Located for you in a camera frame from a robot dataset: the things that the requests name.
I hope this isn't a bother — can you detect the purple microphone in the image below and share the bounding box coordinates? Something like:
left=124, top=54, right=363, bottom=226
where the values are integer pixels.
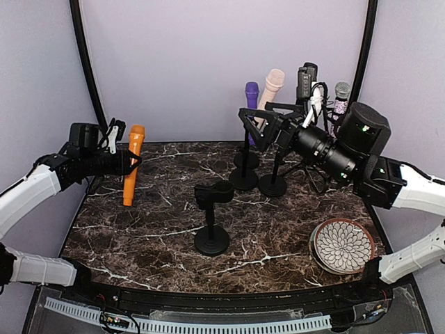
left=244, top=81, right=260, bottom=146

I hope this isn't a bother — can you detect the black front rail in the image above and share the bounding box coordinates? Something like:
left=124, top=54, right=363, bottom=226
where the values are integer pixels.
left=62, top=280, right=393, bottom=314

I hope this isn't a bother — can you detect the left black frame post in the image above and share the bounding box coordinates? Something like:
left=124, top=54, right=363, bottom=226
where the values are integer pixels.
left=69, top=0, right=108, bottom=129

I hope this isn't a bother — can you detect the black stand of beige microphone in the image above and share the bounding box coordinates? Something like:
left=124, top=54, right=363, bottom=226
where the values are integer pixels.
left=229, top=127, right=258, bottom=191

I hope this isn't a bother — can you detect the black tripod mic stand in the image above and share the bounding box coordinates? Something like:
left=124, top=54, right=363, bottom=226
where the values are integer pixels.
left=277, top=104, right=334, bottom=195

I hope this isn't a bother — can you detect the flower pattern plate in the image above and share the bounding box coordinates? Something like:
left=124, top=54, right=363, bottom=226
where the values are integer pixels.
left=309, top=218, right=375, bottom=275

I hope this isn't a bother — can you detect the beige pink microphone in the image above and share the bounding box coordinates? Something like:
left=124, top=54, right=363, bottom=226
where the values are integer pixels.
left=257, top=68, right=285, bottom=110

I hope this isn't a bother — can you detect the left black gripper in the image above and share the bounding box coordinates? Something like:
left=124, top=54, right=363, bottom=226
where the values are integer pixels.
left=81, top=148, right=142, bottom=176

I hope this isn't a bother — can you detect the white cable duct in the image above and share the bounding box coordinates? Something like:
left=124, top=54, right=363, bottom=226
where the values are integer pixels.
left=44, top=297, right=332, bottom=333

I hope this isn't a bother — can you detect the right black frame post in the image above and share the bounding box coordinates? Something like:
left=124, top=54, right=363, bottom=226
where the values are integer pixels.
left=348, top=0, right=378, bottom=105

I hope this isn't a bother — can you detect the black stand of purple microphone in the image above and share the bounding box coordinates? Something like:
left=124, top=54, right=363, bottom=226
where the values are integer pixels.
left=234, top=148, right=260, bottom=170

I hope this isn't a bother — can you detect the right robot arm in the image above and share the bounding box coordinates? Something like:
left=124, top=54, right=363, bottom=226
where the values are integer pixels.
left=238, top=102, right=444, bottom=216

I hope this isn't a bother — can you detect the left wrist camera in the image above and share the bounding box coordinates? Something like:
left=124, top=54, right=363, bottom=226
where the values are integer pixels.
left=102, top=118, right=126, bottom=154

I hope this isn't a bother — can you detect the glitter silver microphone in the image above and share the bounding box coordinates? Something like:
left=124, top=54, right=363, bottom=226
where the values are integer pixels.
left=330, top=81, right=351, bottom=137

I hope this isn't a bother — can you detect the orange microphone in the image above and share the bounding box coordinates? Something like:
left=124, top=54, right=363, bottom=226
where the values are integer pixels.
left=123, top=125, right=145, bottom=207

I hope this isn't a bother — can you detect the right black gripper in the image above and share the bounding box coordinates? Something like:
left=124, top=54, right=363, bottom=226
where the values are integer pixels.
left=239, top=100, right=359, bottom=183

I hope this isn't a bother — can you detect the black frame post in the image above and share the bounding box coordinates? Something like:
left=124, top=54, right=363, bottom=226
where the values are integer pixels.
left=69, top=0, right=108, bottom=129
left=348, top=0, right=378, bottom=105

